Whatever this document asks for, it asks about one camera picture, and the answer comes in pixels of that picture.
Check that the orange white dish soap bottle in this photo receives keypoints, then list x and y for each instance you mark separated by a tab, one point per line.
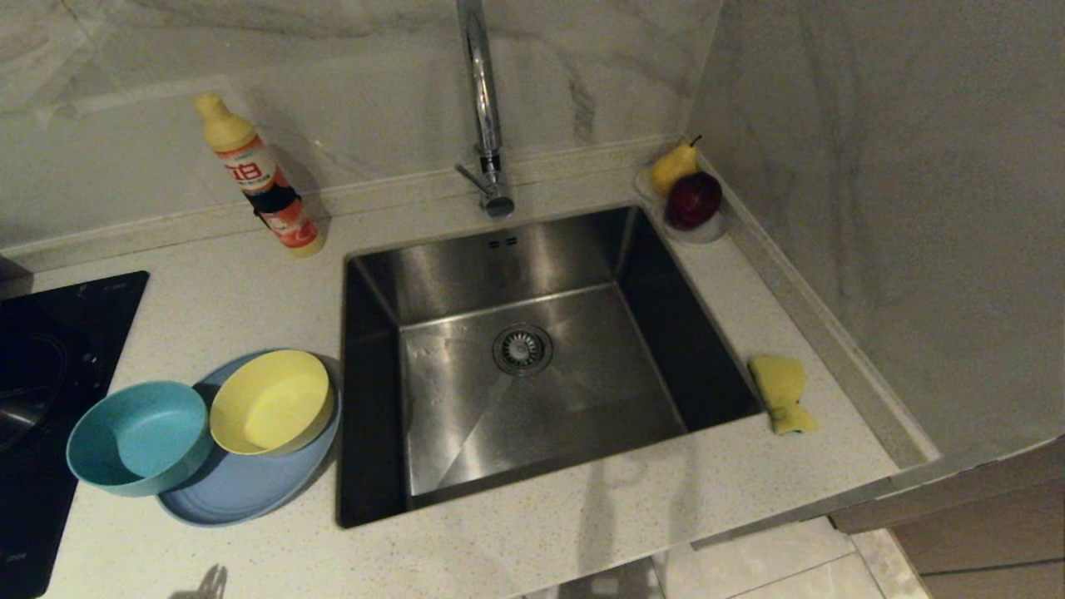
250	170

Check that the stainless steel sink basin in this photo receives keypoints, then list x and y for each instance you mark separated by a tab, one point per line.
532	416

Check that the yellow sponge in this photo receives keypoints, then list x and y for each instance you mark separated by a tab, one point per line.
780	387

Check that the round metal drain strainer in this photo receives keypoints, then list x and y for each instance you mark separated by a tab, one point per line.
522	349

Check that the small white fruit dish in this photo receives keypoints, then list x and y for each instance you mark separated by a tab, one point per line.
703	234

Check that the dark red apple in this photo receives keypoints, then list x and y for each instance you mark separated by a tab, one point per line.
693	201

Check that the yellow pear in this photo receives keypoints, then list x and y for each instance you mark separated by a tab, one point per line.
671	166

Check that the chrome kitchen faucet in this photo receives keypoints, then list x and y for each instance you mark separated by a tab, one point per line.
485	100

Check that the yellow bowl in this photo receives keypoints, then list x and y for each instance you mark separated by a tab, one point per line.
270	408

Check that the blue plate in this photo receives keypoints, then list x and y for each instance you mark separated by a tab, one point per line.
241	491

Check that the teal bowl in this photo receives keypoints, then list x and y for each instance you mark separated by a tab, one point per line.
137	441

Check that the black induction cooktop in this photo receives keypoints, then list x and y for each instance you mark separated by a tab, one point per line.
58	333

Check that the wooden cabinet front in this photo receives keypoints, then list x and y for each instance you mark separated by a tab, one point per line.
982	532

